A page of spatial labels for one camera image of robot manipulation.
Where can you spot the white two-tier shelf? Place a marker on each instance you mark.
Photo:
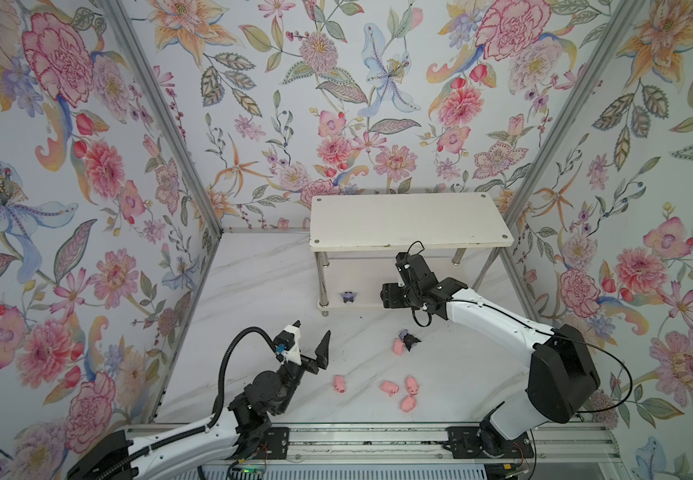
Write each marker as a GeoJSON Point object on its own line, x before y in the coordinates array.
{"type": "Point", "coordinates": [354, 239]}

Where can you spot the black purple figurine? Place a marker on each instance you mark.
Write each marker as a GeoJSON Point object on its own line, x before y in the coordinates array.
{"type": "Point", "coordinates": [408, 340]}
{"type": "Point", "coordinates": [348, 297]}

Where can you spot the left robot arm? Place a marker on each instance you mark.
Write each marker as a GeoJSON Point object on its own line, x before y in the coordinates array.
{"type": "Point", "coordinates": [235, 430]}

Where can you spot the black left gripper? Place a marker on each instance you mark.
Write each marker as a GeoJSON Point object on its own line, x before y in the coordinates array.
{"type": "Point", "coordinates": [308, 363]}

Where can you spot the aluminium corner post right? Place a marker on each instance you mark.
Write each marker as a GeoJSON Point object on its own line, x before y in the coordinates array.
{"type": "Point", "coordinates": [618, 26]}

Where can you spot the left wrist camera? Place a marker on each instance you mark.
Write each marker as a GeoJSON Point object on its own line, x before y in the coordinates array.
{"type": "Point", "coordinates": [287, 345]}

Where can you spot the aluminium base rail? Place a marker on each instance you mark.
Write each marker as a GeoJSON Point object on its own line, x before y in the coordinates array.
{"type": "Point", "coordinates": [311, 443]}

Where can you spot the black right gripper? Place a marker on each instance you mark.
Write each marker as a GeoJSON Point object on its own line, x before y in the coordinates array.
{"type": "Point", "coordinates": [410, 327]}

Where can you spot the pink pig toy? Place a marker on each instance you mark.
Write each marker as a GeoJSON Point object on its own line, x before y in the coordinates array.
{"type": "Point", "coordinates": [389, 388]}
{"type": "Point", "coordinates": [398, 347]}
{"type": "Point", "coordinates": [408, 404]}
{"type": "Point", "coordinates": [412, 386]}
{"type": "Point", "coordinates": [339, 384]}

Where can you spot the aluminium corner post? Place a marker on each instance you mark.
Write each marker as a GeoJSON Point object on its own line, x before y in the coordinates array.
{"type": "Point", "coordinates": [618, 26]}
{"type": "Point", "coordinates": [124, 31]}

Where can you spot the aluminium corner post left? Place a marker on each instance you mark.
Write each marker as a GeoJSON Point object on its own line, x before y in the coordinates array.
{"type": "Point", "coordinates": [124, 31]}

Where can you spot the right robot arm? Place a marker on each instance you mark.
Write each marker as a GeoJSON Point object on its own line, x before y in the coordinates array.
{"type": "Point", "coordinates": [561, 373]}

